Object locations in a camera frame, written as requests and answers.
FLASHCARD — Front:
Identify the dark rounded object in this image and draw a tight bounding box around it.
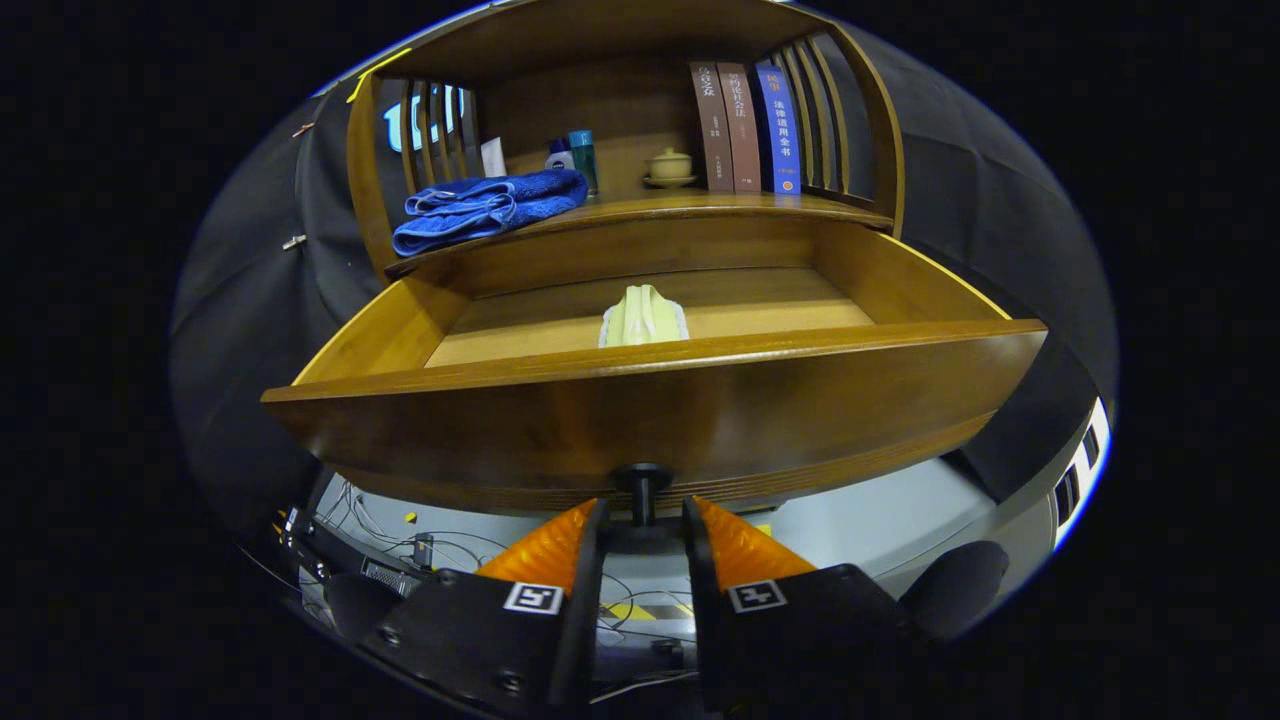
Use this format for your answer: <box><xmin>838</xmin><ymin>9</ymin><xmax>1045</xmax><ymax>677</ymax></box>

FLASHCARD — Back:
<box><xmin>900</xmin><ymin>540</ymin><xmax>1011</xmax><ymax>641</ymax></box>

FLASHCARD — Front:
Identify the floor cables bundle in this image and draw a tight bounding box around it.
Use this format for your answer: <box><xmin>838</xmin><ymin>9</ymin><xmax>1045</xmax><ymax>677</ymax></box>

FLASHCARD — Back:
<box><xmin>320</xmin><ymin>478</ymin><xmax>701</xmax><ymax>701</ymax></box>

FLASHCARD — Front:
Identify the dark brown book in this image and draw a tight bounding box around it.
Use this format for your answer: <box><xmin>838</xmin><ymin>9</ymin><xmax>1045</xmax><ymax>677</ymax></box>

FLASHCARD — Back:
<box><xmin>689</xmin><ymin>62</ymin><xmax>736</xmax><ymax>194</ymax></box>

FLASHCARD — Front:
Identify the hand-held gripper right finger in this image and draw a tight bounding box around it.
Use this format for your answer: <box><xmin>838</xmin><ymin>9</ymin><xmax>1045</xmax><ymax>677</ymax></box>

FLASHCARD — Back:
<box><xmin>682</xmin><ymin>495</ymin><xmax>926</xmax><ymax>716</ymax></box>

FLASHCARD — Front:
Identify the blue book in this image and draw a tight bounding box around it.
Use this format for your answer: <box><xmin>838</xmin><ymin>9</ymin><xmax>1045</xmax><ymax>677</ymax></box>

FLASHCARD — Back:
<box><xmin>754</xmin><ymin>62</ymin><xmax>803</xmax><ymax>195</ymax></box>

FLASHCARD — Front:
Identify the reddish brown book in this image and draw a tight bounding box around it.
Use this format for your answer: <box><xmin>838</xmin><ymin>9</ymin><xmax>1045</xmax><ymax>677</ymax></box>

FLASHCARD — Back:
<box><xmin>717</xmin><ymin>62</ymin><xmax>763</xmax><ymax>194</ymax></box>

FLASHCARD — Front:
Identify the black floor equipment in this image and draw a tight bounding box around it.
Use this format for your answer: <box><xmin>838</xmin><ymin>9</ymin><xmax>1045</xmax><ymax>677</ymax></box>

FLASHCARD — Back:
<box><xmin>283</xmin><ymin>508</ymin><xmax>433</xmax><ymax>601</ymax></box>

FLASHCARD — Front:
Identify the folded blue towel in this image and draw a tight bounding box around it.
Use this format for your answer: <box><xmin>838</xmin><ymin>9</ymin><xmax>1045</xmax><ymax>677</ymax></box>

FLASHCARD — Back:
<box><xmin>392</xmin><ymin>168</ymin><xmax>589</xmax><ymax>258</ymax></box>

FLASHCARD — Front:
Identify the white slotted panel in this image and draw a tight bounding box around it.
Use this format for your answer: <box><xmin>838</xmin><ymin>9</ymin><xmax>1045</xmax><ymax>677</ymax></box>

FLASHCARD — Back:
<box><xmin>1052</xmin><ymin>398</ymin><xmax>1113</xmax><ymax>553</ymax></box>

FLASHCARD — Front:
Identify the clear teal bottle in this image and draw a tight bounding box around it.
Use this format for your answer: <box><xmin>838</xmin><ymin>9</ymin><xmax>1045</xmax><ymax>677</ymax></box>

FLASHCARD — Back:
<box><xmin>568</xmin><ymin>130</ymin><xmax>600</xmax><ymax>197</ymax></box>

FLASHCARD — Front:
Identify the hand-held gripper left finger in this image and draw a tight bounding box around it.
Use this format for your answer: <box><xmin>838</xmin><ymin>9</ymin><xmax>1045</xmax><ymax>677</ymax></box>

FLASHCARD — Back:
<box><xmin>360</xmin><ymin>498</ymin><xmax>611</xmax><ymax>719</ymax></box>

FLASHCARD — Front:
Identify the wooden countertop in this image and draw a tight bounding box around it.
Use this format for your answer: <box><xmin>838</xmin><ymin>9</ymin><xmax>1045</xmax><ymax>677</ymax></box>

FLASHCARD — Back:
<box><xmin>385</xmin><ymin>190</ymin><xmax>894</xmax><ymax>279</ymax></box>

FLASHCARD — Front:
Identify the wooden drawer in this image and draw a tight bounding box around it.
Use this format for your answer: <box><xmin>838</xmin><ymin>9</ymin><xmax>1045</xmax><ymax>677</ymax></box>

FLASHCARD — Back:
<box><xmin>262</xmin><ymin>215</ymin><xmax>1049</xmax><ymax>556</ymax></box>

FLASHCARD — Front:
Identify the wooden cabinet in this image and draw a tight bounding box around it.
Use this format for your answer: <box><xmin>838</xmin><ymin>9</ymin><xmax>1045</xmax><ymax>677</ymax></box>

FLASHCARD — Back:
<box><xmin>345</xmin><ymin>0</ymin><xmax>906</xmax><ymax>281</ymax></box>

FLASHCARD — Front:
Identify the beige lidded teacup with saucer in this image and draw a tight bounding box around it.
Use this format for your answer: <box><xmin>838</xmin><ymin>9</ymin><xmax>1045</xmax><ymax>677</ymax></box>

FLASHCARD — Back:
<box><xmin>643</xmin><ymin>147</ymin><xmax>698</xmax><ymax>189</ymax></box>

